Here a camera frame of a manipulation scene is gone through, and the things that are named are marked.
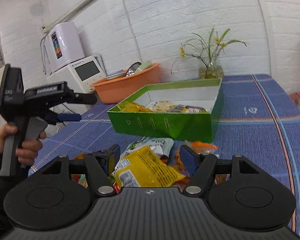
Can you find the glass vase with plant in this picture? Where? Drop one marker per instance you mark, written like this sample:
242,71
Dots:
207,52

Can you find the white green snack packet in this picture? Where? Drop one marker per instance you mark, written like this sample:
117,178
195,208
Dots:
159,146

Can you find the white appliance with screen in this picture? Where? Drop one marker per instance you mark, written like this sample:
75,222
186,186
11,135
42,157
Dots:
80,75

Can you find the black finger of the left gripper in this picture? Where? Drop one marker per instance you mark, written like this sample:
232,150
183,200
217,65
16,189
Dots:
85,99

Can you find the white water purifier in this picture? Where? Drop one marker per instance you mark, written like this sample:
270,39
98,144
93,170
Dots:
60,47

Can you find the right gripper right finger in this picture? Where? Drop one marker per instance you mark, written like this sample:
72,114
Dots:
190,159

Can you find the blue patterned tablecloth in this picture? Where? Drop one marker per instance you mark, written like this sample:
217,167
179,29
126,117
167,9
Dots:
258,120

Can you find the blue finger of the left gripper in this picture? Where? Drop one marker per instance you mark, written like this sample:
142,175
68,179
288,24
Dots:
68,117

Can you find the light green dish in basin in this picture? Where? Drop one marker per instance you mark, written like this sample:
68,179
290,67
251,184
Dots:
143,66

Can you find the brown snack packet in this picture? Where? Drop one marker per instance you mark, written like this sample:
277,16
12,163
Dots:
188,109

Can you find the yellow chip bag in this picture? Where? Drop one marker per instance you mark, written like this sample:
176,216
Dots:
143,168

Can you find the green cardboard box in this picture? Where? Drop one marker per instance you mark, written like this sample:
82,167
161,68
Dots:
206,93

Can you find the yellow snack bag in box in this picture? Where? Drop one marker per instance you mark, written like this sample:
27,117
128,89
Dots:
128,106

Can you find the colourful candy packet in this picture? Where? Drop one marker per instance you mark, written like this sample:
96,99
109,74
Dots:
80,179

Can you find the metal bowl in basin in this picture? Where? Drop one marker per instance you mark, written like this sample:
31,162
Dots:
131,70

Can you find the orange plastic basin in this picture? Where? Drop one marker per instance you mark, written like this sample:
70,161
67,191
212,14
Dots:
116,90

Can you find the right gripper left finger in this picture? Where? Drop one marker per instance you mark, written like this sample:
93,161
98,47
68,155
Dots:
108,159

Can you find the cream cartoon snack packet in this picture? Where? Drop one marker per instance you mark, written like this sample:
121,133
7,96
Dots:
166,107

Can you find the orange snack packet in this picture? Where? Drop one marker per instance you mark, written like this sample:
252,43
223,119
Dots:
203,148

